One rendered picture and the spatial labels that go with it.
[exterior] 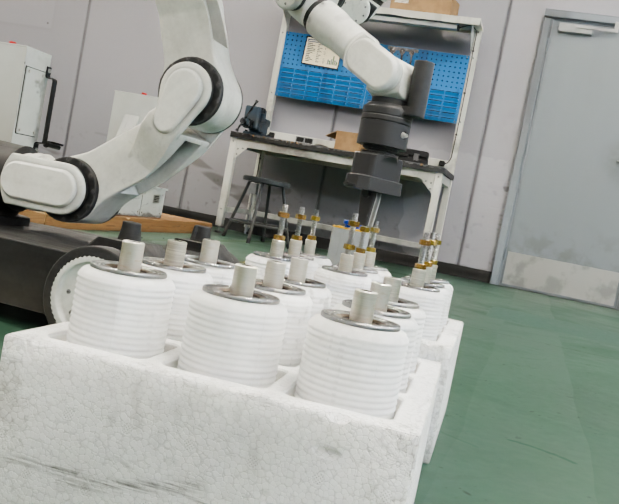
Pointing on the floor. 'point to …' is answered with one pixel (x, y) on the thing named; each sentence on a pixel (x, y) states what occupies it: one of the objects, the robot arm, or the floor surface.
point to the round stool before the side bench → (258, 206)
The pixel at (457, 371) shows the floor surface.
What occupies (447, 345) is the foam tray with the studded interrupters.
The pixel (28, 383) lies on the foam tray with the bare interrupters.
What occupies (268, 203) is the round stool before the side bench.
